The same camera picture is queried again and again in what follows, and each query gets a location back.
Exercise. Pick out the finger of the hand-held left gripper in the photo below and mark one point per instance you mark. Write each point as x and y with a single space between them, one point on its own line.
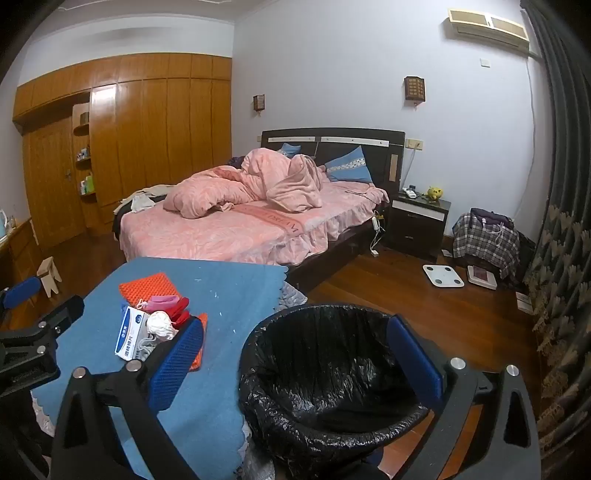
55 318
21 290

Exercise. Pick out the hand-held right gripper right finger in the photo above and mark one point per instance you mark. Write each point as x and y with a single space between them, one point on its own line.
413 364

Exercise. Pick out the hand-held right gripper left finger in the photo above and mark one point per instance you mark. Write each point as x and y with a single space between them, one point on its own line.
178 364

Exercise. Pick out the white and blue mask box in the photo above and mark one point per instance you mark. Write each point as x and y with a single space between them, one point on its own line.
129 332

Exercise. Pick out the pink cloth piece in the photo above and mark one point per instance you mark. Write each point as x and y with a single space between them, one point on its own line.
159 303

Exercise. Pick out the orange foam net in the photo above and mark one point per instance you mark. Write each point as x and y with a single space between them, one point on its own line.
145 284

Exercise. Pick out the black-bagged trash bin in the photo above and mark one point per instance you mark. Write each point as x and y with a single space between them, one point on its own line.
323 350

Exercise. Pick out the small wooden stool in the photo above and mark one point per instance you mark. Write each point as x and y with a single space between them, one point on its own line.
50 274

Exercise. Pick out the low wooden cabinet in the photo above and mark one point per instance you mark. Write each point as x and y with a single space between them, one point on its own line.
21 254

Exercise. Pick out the light blue kettle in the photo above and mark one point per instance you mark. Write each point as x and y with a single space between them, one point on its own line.
3 224

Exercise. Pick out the blue table cloth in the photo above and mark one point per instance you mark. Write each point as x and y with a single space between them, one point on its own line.
221 295

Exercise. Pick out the white bathroom scale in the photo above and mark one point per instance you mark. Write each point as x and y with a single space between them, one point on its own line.
443 276

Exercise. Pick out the red and white scale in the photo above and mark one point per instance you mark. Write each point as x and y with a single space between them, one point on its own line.
481 276

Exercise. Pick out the grey quilted cover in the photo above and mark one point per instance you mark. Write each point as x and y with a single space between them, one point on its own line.
291 297

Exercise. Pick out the dark nightstand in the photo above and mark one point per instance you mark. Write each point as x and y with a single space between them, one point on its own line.
415 226

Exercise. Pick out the dark wooden bed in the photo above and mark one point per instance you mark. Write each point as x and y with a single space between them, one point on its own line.
231 235

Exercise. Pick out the plaid cloth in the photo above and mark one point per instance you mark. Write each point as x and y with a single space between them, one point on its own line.
485 242

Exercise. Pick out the pile of clothes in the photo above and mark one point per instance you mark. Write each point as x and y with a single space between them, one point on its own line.
141 201

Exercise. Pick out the white power strip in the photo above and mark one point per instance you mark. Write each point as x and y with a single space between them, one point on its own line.
375 224

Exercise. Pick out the white remote control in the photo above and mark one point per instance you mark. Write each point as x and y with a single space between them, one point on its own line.
409 192

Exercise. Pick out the yellow plush toy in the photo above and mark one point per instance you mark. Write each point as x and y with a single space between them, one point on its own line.
433 193

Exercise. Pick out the pink duvet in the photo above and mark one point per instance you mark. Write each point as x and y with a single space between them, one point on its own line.
240 184

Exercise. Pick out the dark patterned curtain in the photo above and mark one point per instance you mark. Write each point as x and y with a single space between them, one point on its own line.
563 230

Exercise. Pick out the wooden wardrobe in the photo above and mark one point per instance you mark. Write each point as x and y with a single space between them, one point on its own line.
152 138

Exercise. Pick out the large blue pillow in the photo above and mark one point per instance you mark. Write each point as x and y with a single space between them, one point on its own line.
351 168

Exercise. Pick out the small blue pillow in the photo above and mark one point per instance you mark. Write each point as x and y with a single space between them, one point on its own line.
288 150

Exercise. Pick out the beige wall outlet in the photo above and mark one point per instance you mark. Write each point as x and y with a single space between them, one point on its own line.
414 143

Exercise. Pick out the small wooden wall lamp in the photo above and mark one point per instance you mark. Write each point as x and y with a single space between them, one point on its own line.
259 102

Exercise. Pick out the large wooden wall lamp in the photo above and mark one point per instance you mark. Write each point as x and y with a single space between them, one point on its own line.
414 87

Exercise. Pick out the wall air conditioner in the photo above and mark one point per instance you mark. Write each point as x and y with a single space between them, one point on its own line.
489 27

